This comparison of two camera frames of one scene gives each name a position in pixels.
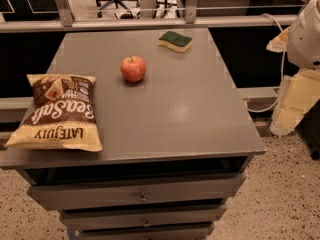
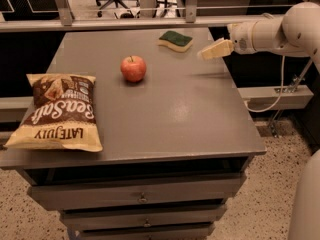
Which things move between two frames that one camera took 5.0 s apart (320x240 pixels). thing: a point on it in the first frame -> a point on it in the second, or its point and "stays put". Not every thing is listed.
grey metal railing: [66, 18] stays put
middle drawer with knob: [95, 218] stays put
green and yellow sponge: [175, 41] stays put
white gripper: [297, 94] -> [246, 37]
